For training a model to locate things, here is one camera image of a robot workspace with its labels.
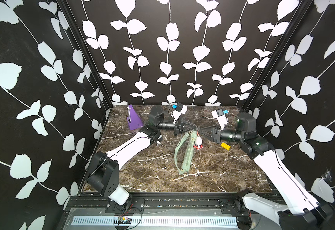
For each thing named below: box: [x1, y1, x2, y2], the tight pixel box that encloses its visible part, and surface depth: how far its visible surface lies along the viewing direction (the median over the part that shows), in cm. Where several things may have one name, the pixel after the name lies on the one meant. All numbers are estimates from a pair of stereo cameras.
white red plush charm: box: [193, 136, 204, 150], surface depth 72 cm
